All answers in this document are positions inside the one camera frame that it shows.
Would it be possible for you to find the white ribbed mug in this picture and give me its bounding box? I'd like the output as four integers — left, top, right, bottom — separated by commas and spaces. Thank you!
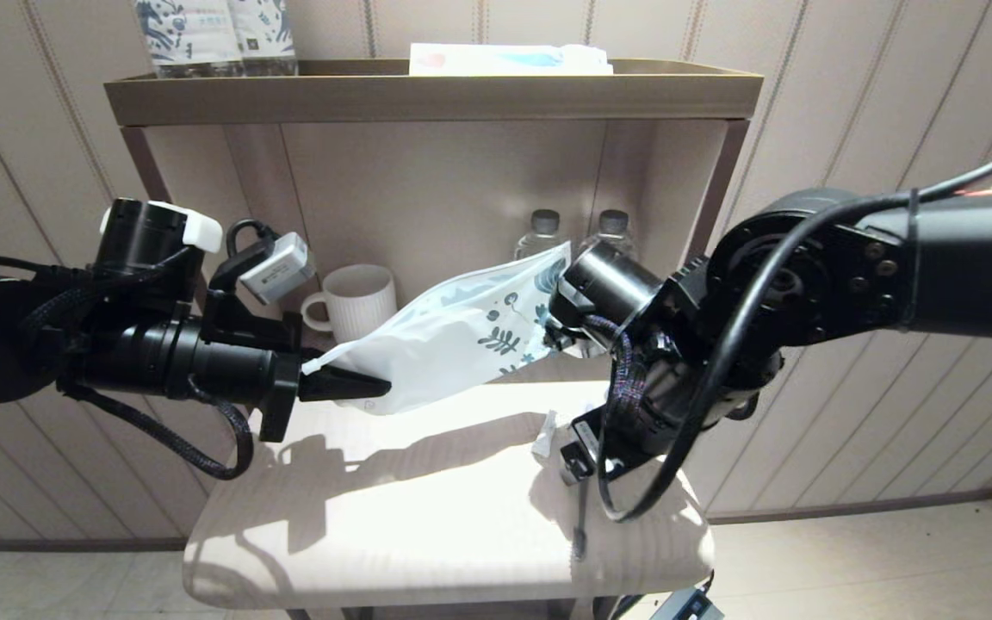
301, 263, 398, 345

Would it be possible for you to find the white tissue pack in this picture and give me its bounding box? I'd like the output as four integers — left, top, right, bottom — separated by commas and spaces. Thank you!
408, 43, 613, 77

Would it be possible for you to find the braided right arm cable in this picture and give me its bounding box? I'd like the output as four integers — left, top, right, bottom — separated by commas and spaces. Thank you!
586, 314, 648, 457

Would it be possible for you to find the braided left arm cable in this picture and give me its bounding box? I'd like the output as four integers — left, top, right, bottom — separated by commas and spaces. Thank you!
61, 379, 254, 481

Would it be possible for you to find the blue electronic device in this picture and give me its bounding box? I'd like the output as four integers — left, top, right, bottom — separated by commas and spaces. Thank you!
651, 588, 725, 620

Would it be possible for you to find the clear plastic water bottle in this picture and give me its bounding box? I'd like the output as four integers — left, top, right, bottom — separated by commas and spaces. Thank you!
513, 209, 567, 259
586, 209, 635, 259

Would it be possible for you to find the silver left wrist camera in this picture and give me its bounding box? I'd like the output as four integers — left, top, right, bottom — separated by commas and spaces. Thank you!
239, 232, 316, 305

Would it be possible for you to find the braided arm cable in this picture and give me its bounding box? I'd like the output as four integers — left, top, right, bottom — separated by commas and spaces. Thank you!
586, 314, 648, 457
61, 379, 254, 481

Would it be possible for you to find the white floral plastic bag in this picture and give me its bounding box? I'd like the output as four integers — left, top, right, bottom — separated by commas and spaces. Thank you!
302, 241, 574, 416

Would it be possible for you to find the black left camera cable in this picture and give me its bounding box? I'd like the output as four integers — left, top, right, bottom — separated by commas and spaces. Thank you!
212, 220, 271, 289

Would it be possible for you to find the grey toothbrush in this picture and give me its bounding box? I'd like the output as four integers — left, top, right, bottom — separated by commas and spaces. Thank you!
573, 478, 590, 559

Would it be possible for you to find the beige wooden shelf unit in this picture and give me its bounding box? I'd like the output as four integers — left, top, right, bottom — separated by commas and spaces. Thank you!
104, 59, 764, 620

